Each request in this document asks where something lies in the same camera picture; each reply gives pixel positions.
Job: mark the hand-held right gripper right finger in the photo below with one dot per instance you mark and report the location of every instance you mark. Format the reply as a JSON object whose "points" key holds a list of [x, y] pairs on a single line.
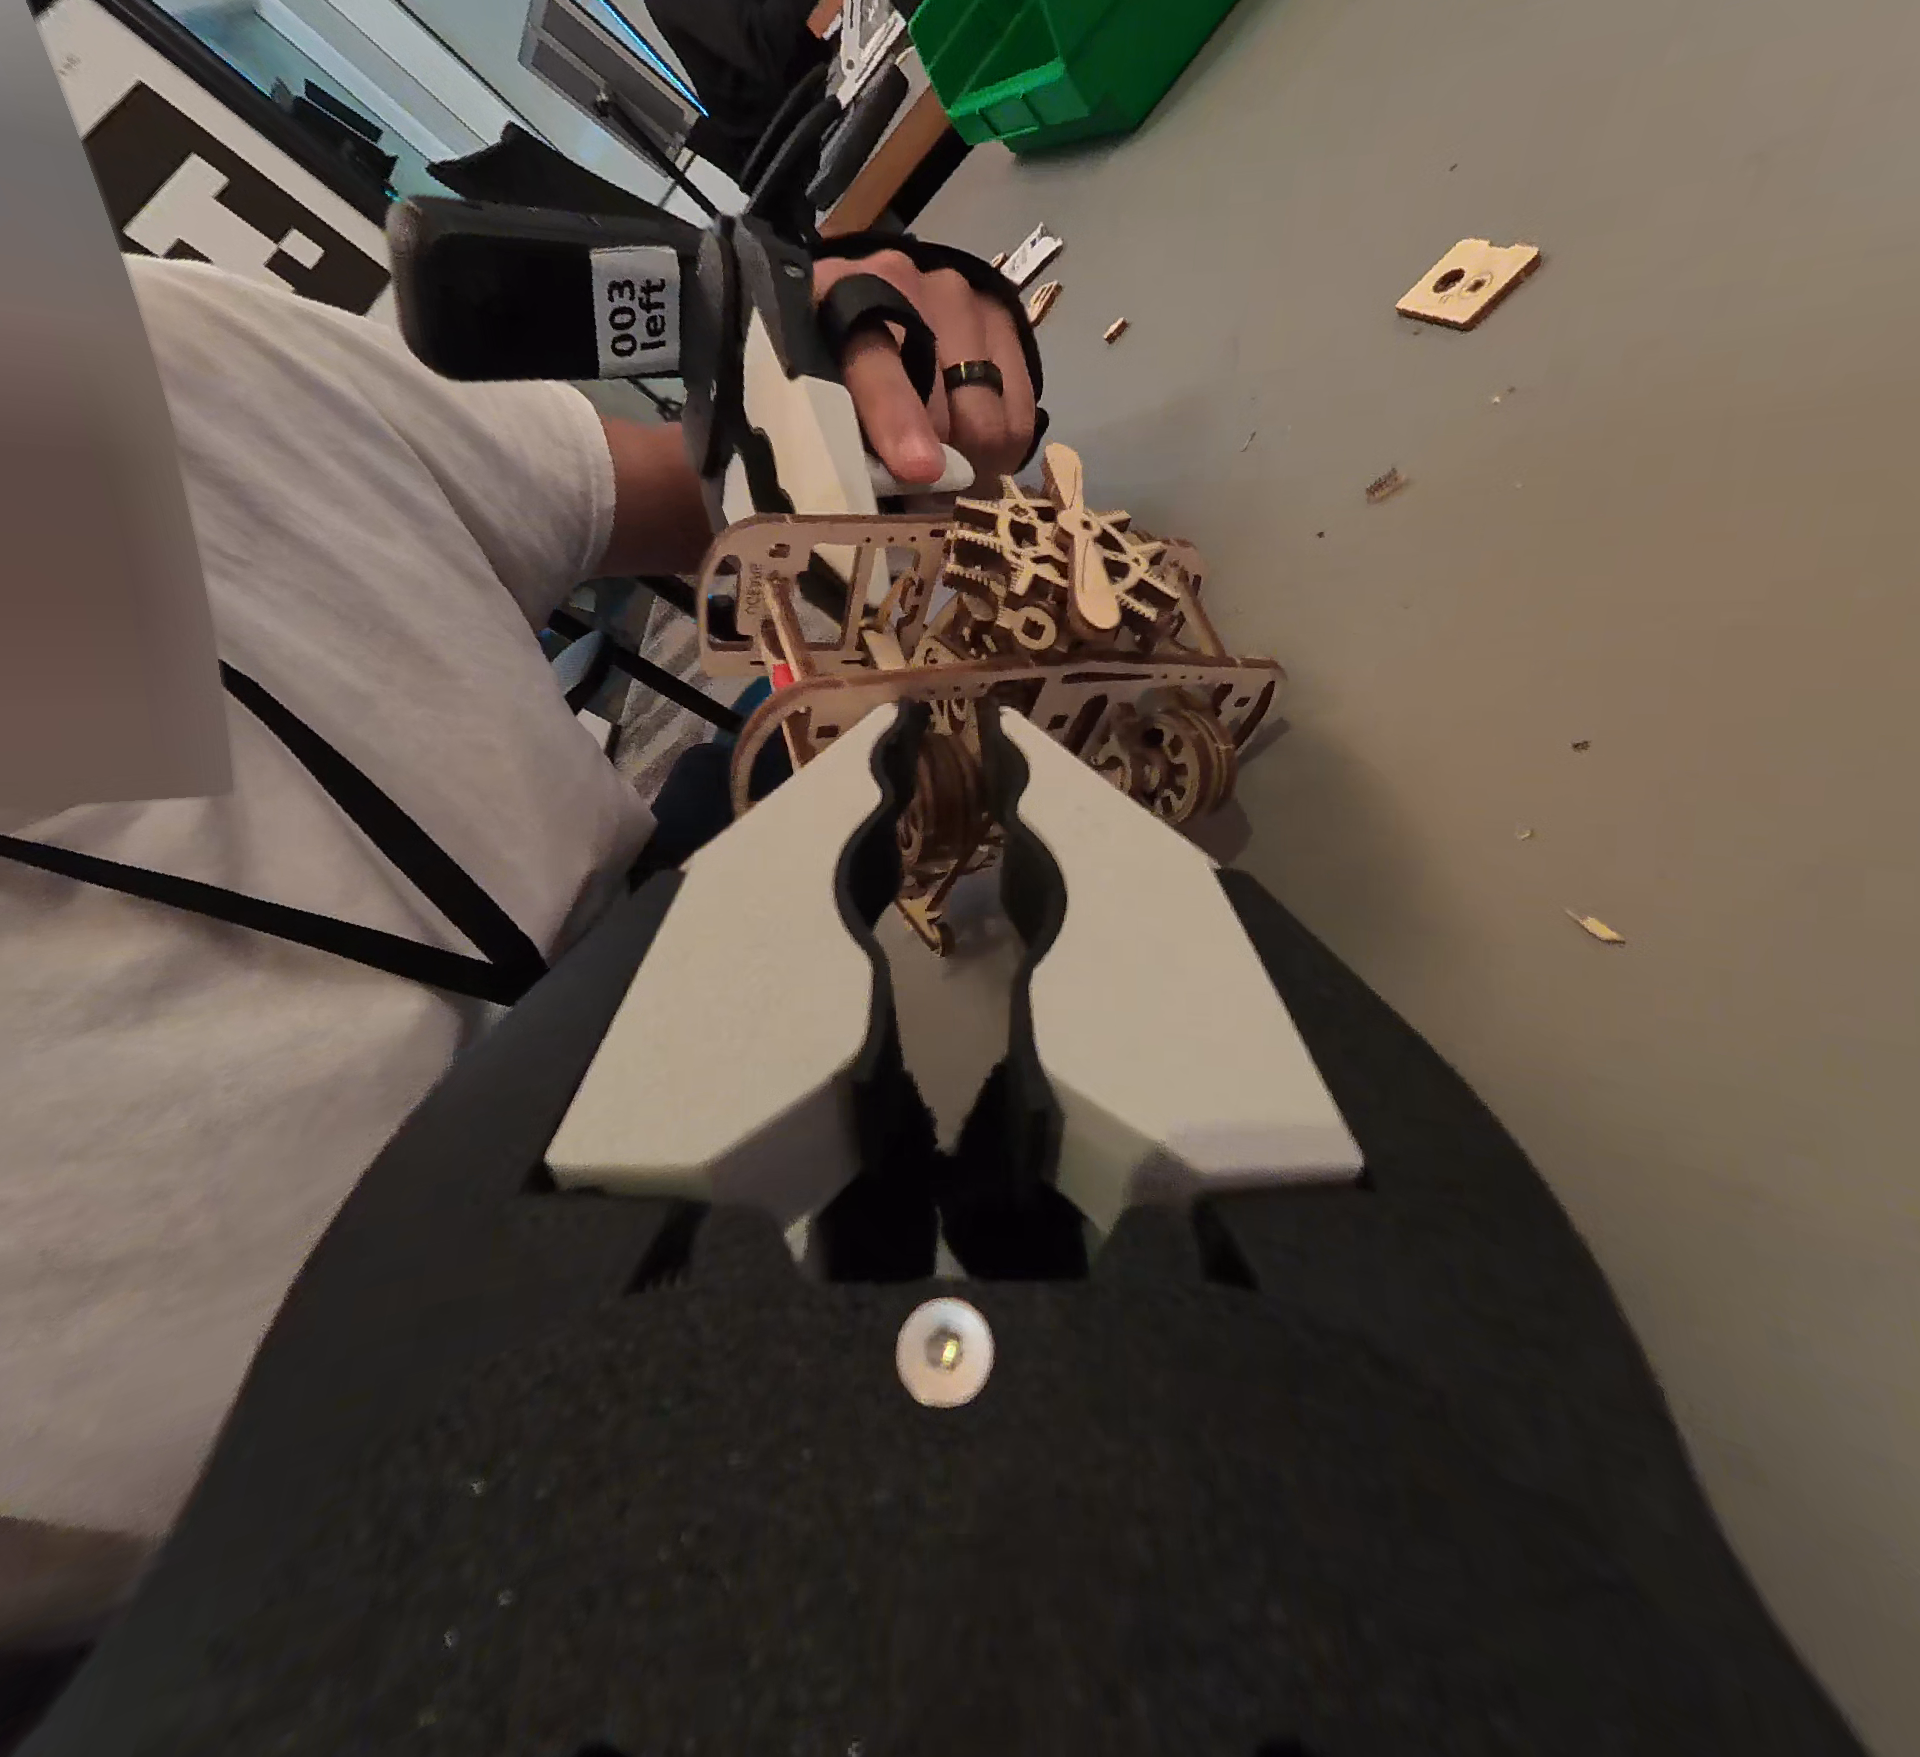
{"points": [[1201, 1038]]}

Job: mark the person's left forearm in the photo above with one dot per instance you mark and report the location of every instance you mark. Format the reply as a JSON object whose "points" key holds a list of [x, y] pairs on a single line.
{"points": [[652, 498]]}

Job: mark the wooden model airplane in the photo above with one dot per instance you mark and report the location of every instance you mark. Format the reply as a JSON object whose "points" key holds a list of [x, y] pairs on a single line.
{"points": [[1088, 557]]}

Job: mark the small square wooden piece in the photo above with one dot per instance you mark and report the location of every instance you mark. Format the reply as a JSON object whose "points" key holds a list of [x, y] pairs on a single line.
{"points": [[1502, 265]]}

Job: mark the person's left hand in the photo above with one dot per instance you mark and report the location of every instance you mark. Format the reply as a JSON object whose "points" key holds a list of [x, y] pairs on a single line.
{"points": [[917, 422]]}

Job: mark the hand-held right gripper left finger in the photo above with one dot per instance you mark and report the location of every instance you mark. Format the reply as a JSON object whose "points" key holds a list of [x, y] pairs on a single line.
{"points": [[705, 1038]]}

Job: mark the white sign with black marker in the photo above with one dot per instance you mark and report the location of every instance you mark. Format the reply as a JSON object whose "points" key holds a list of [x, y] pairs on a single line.
{"points": [[224, 213]]}

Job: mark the grey desk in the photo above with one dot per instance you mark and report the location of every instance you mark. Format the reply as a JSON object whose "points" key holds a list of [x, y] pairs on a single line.
{"points": [[1502, 588]]}

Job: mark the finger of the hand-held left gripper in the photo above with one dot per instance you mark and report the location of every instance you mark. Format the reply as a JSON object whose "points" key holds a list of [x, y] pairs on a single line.
{"points": [[810, 452]]}

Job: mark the person's white shirt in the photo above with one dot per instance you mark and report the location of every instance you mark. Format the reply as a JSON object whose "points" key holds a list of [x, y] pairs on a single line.
{"points": [[302, 588]]}

